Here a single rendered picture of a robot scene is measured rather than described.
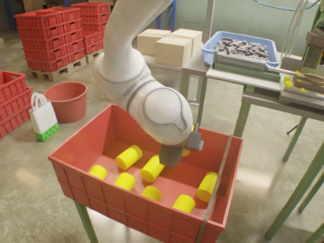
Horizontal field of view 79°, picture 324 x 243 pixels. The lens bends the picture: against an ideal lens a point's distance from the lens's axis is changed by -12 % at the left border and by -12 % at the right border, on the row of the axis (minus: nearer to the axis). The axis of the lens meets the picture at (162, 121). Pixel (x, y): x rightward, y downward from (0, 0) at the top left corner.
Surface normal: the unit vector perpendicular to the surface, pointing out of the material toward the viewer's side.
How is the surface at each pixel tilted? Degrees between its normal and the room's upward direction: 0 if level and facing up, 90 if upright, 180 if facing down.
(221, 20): 90
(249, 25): 90
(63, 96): 82
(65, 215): 0
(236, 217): 0
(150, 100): 40
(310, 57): 90
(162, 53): 90
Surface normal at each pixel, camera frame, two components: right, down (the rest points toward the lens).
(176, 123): 0.59, 0.53
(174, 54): -0.37, 0.51
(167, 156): -0.18, -0.29
